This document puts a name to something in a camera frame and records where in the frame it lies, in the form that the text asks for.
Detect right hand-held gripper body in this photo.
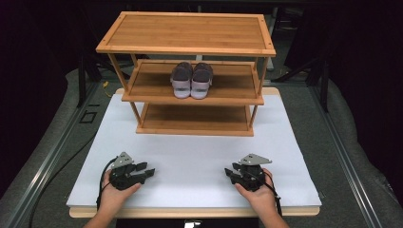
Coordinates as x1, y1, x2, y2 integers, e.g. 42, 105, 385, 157
232, 153, 274, 193

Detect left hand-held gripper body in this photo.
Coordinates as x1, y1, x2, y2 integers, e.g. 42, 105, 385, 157
108, 151, 144, 191

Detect pink sandal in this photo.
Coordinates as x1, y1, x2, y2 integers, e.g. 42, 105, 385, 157
169, 61, 194, 100
190, 62, 214, 101

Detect wooden three-tier shoe rack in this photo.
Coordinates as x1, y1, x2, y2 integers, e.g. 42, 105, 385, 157
95, 10, 277, 138

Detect person's left hand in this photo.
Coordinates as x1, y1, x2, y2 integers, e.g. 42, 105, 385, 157
98, 169, 143, 214

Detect person's right hand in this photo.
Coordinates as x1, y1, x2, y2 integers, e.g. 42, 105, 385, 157
234, 167, 276, 217

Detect white table mat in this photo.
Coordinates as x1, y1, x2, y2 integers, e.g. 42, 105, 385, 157
66, 93, 323, 209

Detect small yellow object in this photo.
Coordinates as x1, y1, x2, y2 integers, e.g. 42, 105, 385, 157
102, 81, 114, 99

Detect black metal stand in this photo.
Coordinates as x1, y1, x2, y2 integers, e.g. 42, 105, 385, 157
76, 55, 106, 108
273, 55, 332, 113

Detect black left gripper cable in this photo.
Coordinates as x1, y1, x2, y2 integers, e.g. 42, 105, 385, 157
95, 157, 119, 211

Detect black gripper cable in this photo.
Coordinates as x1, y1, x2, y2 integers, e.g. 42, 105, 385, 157
261, 179, 283, 219
95, 157, 119, 211

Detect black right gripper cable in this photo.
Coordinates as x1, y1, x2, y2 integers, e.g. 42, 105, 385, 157
261, 179, 283, 219

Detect black cable on floor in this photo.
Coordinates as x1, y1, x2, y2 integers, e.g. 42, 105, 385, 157
28, 134, 98, 228

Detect grey metal floor rail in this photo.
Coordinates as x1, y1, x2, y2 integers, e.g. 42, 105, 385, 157
6, 81, 101, 228
307, 85, 383, 228

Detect white post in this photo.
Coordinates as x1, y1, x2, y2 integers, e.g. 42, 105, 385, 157
265, 8, 279, 72

